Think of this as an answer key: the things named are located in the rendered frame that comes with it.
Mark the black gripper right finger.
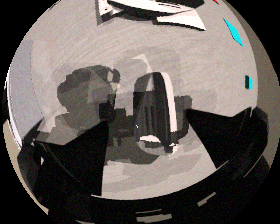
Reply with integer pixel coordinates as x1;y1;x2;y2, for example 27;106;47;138
185;107;252;169

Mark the small cyan rectangular block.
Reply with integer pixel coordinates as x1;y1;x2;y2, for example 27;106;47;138
245;76;252;89

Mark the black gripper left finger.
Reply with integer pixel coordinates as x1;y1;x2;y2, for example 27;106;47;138
34;121;109;197

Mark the cyan flat square plate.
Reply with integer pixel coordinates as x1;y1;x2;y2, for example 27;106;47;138
224;19;242;46

